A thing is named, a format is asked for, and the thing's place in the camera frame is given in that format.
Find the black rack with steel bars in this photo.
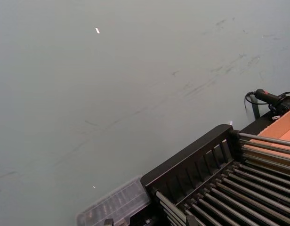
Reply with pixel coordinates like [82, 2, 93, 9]
[140, 124, 290, 226]

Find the clear plastic case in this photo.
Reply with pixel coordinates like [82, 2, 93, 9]
[76, 176, 152, 226]

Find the shallow brown cardboard tray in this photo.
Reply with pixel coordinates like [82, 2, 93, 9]
[241, 107, 290, 162]

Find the black corded tool, red switch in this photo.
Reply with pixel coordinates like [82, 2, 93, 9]
[244, 89, 290, 120]

